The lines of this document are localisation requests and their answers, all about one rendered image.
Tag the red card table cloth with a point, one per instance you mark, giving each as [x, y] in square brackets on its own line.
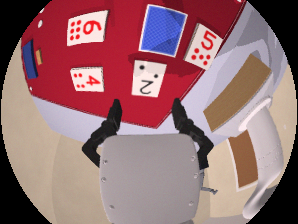
[117, 54]

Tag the dark blue notebook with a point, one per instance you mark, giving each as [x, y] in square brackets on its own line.
[29, 60]

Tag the dark red cloth mat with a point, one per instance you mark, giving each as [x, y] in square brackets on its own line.
[182, 96]

